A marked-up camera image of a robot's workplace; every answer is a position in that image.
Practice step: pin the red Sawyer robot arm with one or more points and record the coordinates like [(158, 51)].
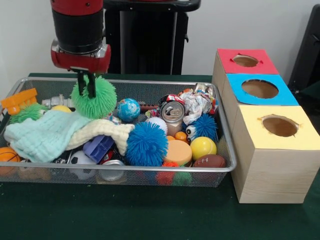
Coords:
[(77, 27)]

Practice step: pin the light blue knitted cloth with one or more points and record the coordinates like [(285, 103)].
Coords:
[(42, 135)]

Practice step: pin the large blue spiky ball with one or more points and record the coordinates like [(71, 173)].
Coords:
[(147, 147)]

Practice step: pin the orange plastic toy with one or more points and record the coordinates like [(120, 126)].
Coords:
[(18, 100)]

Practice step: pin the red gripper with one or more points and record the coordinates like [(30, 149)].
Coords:
[(80, 61)]

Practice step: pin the cream knitted cloth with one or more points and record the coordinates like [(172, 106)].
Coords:
[(105, 130)]

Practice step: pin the shallow clear mesh bin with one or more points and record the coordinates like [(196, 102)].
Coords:
[(125, 167)]

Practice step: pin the yellow ball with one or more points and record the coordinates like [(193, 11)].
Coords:
[(203, 148)]

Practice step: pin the black panel stand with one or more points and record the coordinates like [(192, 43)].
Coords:
[(307, 50)]

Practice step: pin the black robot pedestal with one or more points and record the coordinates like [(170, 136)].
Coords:
[(150, 50)]

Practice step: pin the large green spiky ball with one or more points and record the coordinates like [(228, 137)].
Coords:
[(102, 102)]

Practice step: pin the orange toy basketball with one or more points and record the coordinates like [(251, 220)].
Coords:
[(8, 156)]

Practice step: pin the small blue spiky ball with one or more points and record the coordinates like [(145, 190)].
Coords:
[(203, 126)]

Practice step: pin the dark green side table cloth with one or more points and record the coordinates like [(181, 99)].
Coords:
[(312, 90)]

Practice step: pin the brown toy football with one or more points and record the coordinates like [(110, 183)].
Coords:
[(209, 161)]

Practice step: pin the blue globe print ball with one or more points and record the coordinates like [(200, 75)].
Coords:
[(128, 110)]

